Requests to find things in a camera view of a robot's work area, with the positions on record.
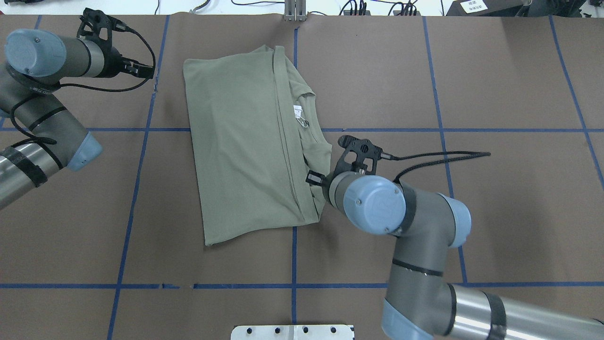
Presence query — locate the grey aluminium frame post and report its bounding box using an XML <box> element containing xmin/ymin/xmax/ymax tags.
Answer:
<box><xmin>283</xmin><ymin>0</ymin><xmax>308</xmax><ymax>22</ymax></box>

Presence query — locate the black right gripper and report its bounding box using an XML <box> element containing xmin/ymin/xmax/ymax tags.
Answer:
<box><xmin>305</xmin><ymin>171</ymin><xmax>334</xmax><ymax>199</ymax></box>

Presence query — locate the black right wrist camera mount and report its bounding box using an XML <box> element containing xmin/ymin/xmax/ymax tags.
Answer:
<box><xmin>333</xmin><ymin>135</ymin><xmax>383</xmax><ymax>177</ymax></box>

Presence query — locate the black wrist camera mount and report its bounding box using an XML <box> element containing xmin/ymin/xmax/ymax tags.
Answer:
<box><xmin>77</xmin><ymin>7</ymin><xmax>118</xmax><ymax>50</ymax></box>
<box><xmin>333</xmin><ymin>135</ymin><xmax>383</xmax><ymax>177</ymax></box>

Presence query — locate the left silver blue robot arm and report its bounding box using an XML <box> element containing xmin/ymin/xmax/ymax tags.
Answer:
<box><xmin>1</xmin><ymin>29</ymin><xmax>157</xmax><ymax>208</ymax></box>

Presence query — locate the black box with label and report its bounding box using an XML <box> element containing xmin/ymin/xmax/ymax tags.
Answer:
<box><xmin>445</xmin><ymin>0</ymin><xmax>526</xmax><ymax>17</ymax></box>

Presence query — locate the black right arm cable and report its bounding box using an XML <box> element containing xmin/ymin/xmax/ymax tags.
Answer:
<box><xmin>381</xmin><ymin>150</ymin><xmax>492</xmax><ymax>184</ymax></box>

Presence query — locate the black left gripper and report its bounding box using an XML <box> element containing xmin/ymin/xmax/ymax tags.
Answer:
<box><xmin>106</xmin><ymin>47</ymin><xmax>155</xmax><ymax>79</ymax></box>

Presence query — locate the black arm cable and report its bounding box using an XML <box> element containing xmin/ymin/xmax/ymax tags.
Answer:
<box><xmin>381</xmin><ymin>150</ymin><xmax>492</xmax><ymax>184</ymax></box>
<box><xmin>9</xmin><ymin>27</ymin><xmax>157</xmax><ymax>147</ymax></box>

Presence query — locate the white paper price tag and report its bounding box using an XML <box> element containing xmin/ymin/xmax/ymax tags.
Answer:
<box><xmin>293</xmin><ymin>105</ymin><xmax>303</xmax><ymax>119</ymax></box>

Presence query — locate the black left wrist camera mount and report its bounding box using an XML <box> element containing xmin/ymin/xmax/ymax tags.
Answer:
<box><xmin>77</xmin><ymin>7</ymin><xmax>118</xmax><ymax>50</ymax></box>

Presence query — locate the olive green long-sleeve shirt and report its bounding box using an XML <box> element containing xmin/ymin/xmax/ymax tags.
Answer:
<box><xmin>183</xmin><ymin>45</ymin><xmax>332</xmax><ymax>246</ymax></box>

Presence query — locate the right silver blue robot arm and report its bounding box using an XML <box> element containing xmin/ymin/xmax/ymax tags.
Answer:
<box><xmin>306</xmin><ymin>171</ymin><xmax>604</xmax><ymax>340</ymax></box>

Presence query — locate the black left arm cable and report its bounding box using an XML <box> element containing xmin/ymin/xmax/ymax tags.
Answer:
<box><xmin>9</xmin><ymin>27</ymin><xmax>157</xmax><ymax>147</ymax></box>

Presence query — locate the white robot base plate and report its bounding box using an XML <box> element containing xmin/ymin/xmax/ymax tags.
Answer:
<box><xmin>230</xmin><ymin>324</ymin><xmax>355</xmax><ymax>340</ymax></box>

